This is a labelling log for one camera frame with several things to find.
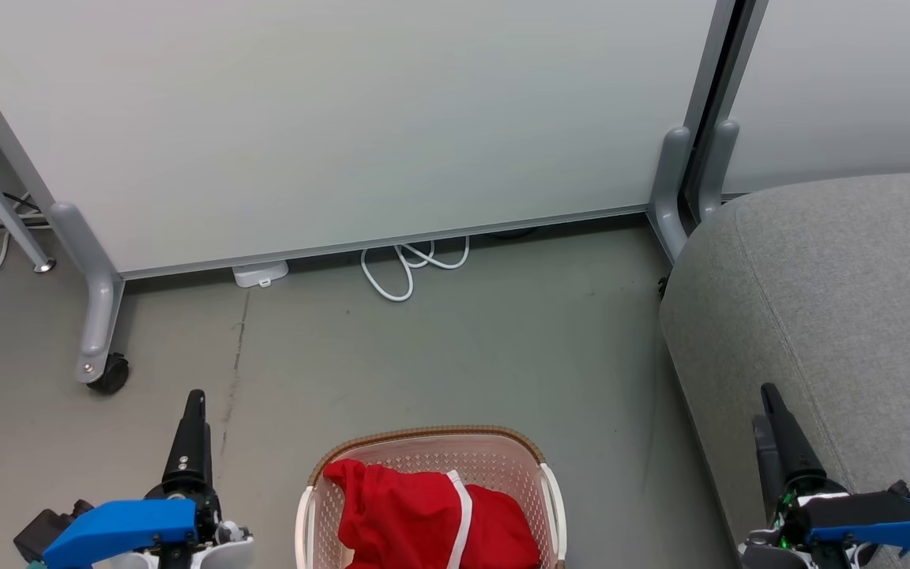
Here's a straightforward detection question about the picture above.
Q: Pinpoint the grey partition foot with caster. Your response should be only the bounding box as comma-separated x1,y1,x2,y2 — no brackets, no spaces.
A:
48,202,126,386

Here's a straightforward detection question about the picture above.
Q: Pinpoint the plain red t-shirt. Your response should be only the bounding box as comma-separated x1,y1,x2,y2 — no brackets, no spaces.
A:
461,484,541,569

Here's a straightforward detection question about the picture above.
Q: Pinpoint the white power adapter box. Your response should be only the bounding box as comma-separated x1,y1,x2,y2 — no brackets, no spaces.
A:
231,260,291,289

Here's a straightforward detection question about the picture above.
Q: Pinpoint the red garment with white trim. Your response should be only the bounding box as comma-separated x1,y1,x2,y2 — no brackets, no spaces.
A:
323,458,474,569

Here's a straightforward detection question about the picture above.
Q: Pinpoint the grey fabric sofa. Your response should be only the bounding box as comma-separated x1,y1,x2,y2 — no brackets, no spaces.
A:
658,170,910,569

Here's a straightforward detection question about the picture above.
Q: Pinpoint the black caster wheel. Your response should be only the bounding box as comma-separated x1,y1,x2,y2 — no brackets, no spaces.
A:
88,353,130,396

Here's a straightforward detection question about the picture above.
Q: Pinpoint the beige plastic laundry basket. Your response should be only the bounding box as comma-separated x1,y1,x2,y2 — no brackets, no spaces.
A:
295,425,568,569

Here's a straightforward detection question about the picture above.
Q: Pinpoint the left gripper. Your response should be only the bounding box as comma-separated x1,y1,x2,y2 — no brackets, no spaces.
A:
111,389,255,569

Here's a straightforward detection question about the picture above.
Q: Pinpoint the white looped cable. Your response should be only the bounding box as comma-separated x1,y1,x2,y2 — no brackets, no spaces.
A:
359,236,472,303

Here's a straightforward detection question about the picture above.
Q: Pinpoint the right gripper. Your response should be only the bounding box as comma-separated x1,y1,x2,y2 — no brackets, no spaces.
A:
739,383,855,569

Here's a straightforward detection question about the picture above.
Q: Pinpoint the large white partition panel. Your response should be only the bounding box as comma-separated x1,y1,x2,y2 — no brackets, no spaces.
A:
0,0,720,280

